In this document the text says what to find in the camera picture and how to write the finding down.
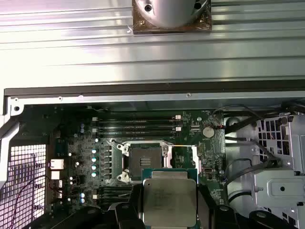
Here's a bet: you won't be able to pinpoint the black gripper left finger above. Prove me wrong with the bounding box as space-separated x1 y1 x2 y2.
28 183 144 229

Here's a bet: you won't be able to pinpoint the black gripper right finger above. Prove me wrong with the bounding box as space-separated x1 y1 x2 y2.
195 184 296 229

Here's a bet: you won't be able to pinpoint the silver CPU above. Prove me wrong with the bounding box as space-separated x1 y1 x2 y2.
141 168 199 227

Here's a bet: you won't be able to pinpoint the metal socket cover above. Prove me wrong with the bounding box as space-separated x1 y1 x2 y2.
163 142 203 178

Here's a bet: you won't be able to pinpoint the black RAM slot white clips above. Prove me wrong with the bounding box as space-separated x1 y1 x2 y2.
92 191 134 199
92 114 182 122
92 126 182 133

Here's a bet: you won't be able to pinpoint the CPU socket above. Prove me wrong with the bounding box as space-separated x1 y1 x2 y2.
118 139 174 183

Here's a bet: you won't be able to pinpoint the metal disk bay cage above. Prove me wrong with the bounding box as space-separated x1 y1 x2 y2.
250 112 305 229

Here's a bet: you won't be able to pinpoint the green motherboard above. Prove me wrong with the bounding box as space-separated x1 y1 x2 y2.
46 106 226 217

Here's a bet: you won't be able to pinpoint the silver coin battery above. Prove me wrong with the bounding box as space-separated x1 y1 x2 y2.
203 125 214 138

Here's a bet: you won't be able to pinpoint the open PC case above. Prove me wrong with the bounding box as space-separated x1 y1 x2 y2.
0 83 305 229

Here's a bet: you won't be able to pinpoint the grey flat cable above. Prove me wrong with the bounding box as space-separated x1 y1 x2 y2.
234 136 281 167

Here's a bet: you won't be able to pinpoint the red black twisted wire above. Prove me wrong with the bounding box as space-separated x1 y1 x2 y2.
206 120 224 131

